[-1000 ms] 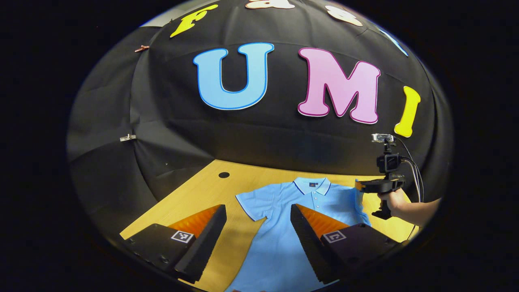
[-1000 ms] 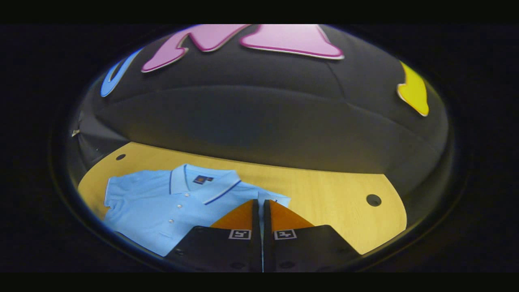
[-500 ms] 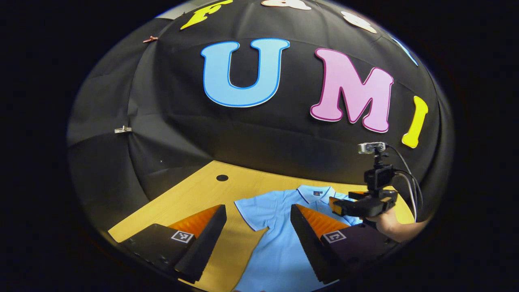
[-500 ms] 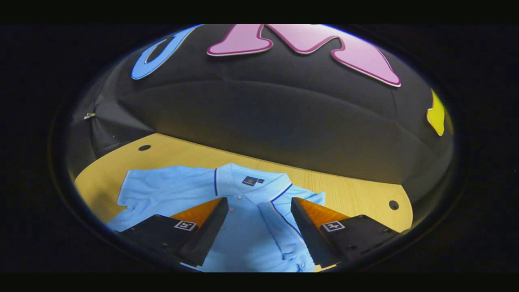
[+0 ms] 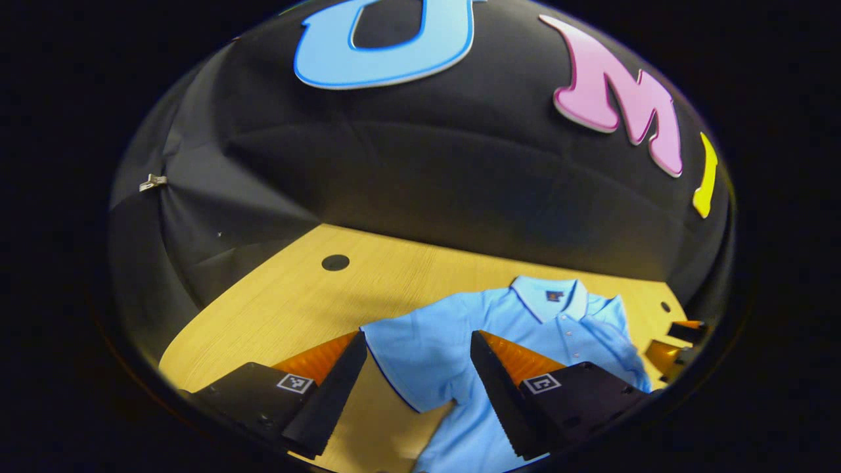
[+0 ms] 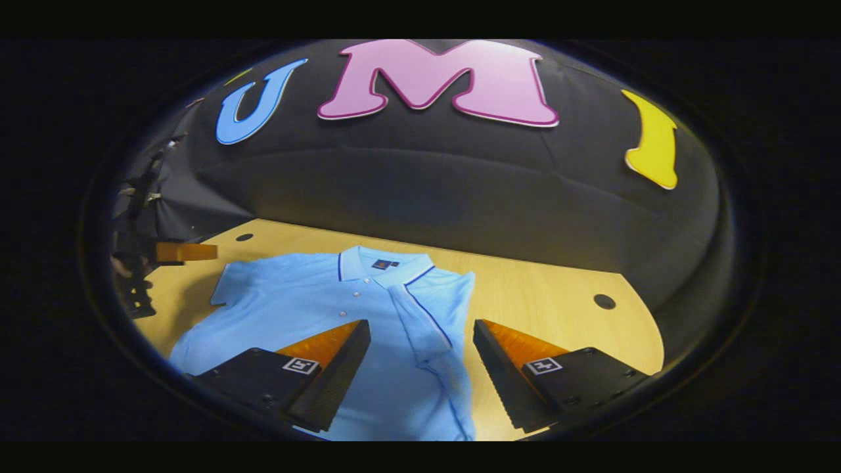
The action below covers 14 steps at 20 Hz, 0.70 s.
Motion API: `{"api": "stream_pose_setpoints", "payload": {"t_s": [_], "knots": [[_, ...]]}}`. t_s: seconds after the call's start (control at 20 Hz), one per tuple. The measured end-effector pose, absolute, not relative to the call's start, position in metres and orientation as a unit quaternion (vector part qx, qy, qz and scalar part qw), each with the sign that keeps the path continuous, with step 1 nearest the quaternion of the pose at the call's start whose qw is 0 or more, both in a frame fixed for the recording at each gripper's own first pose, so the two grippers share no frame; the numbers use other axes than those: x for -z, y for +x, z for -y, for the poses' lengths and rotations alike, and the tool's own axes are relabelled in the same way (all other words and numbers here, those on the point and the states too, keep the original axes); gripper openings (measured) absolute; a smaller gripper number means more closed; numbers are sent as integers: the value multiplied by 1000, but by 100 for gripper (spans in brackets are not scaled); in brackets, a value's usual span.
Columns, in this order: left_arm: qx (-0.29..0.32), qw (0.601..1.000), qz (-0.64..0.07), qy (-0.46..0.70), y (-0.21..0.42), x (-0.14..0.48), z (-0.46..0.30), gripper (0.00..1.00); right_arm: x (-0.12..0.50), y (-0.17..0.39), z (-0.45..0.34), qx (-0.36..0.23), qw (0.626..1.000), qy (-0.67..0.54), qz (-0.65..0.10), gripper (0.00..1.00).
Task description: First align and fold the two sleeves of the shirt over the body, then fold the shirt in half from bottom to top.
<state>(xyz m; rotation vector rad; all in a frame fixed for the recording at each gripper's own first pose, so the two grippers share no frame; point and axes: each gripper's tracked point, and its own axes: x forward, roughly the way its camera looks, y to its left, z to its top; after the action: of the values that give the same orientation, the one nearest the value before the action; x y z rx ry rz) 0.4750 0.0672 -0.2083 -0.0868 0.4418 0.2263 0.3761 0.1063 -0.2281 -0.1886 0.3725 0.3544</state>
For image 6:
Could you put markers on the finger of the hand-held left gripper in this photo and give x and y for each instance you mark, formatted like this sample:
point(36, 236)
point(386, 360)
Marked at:
point(187, 251)

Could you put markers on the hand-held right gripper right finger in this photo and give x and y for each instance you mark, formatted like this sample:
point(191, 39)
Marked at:
point(499, 374)

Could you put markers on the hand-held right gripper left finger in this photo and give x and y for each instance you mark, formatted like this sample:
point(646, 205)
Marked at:
point(338, 374)

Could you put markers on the light blue polo T-shirt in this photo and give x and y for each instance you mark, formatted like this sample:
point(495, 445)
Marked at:
point(328, 302)

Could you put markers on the black backdrop cloth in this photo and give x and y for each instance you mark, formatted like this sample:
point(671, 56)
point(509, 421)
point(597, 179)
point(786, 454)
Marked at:
point(427, 184)

